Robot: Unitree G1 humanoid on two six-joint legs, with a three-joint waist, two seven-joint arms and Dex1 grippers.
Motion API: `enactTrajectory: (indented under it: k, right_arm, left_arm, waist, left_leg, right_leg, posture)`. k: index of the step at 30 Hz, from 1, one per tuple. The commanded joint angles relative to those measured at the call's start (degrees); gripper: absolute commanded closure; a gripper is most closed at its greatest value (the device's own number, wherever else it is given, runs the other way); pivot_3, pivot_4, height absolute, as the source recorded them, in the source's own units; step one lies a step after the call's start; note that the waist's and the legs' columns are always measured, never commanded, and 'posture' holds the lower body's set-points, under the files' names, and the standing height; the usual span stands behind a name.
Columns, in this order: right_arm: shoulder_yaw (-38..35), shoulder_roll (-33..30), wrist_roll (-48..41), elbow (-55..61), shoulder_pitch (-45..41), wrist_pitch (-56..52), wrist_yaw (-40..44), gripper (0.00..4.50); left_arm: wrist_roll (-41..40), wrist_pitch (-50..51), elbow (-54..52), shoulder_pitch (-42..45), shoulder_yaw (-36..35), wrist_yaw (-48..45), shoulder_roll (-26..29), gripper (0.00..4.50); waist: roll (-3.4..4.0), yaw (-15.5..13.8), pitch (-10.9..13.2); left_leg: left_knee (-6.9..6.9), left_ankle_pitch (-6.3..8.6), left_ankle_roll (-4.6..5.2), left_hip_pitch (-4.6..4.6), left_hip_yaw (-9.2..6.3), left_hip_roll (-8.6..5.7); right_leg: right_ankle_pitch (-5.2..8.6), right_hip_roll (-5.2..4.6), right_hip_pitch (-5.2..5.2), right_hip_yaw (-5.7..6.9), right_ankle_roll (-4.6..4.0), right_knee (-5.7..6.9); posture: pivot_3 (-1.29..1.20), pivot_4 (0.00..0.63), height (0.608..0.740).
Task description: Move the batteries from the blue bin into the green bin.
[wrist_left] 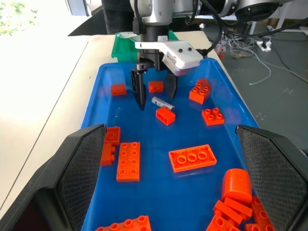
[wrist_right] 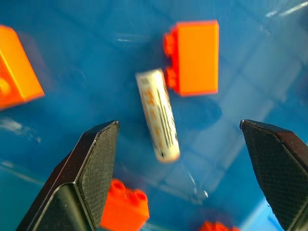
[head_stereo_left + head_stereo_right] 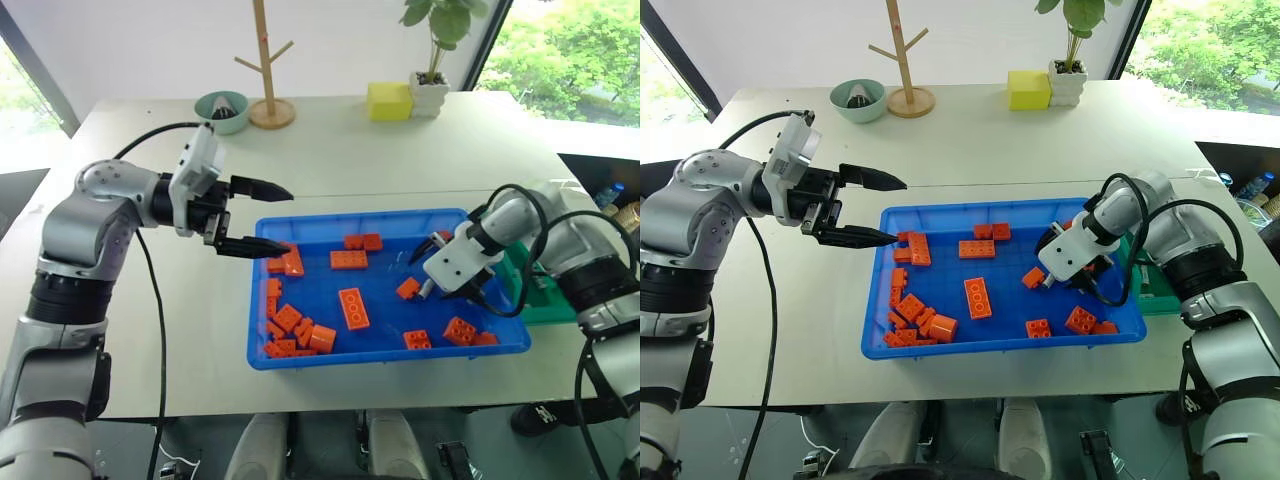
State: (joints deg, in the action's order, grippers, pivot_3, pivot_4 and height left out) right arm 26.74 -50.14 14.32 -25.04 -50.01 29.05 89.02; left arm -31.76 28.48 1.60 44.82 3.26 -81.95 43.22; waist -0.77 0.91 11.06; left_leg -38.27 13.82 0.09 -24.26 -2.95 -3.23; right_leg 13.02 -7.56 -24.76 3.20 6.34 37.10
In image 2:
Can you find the white AA battery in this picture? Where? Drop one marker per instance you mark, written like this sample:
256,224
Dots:
158,115

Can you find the small orange building brick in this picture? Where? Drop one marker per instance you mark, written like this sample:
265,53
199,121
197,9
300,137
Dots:
125,207

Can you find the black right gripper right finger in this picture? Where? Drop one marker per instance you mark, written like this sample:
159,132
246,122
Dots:
281,173

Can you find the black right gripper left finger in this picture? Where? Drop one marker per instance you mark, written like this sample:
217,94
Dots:
79,183

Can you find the blue plastic tray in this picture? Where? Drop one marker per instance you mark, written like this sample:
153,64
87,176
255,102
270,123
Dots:
96,60

